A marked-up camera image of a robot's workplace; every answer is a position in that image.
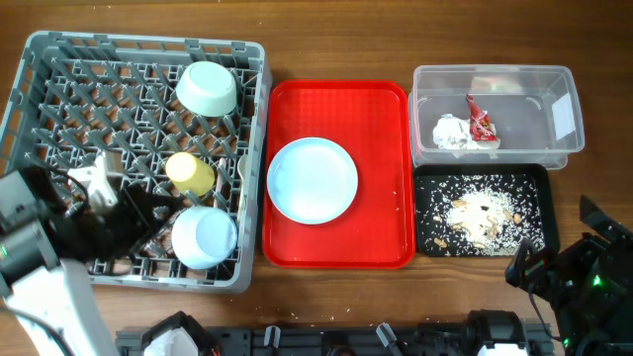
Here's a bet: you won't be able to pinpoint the yellow plastic cup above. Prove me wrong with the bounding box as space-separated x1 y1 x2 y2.
165 152 216 197

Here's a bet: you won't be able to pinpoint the white plastic fork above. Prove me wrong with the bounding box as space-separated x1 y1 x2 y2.
213 158 226 208

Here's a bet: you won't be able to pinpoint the white plastic spoon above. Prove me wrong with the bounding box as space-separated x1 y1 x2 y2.
236 154 248 224

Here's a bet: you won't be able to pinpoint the rice and food scraps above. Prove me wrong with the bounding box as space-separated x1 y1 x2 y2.
414 174 545 257

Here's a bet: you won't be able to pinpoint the green bowl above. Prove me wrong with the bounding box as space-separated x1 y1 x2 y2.
175 61 237 117

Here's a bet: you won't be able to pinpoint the red snack wrapper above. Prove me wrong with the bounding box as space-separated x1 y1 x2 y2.
466 95 497 141

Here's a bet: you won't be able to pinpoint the light blue plate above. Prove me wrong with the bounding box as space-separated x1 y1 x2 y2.
266 137 359 224

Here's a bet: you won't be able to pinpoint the white tissue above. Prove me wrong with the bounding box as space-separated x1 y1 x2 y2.
432 114 500 150

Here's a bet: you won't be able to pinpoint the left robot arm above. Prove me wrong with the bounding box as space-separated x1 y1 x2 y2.
1 186 182 355

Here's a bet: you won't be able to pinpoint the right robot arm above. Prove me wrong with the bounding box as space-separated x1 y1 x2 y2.
505 196 632 355

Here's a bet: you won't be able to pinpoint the grey dishwasher rack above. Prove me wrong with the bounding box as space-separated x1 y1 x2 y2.
1 32 273 294

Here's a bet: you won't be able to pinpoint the clear plastic bin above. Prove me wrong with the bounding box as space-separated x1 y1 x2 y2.
408 64 585 170

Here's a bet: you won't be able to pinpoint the black plastic tray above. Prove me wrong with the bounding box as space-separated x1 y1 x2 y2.
412 163 561 252

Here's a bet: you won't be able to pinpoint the red plastic tray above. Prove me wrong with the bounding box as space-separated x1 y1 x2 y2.
262 80 415 269

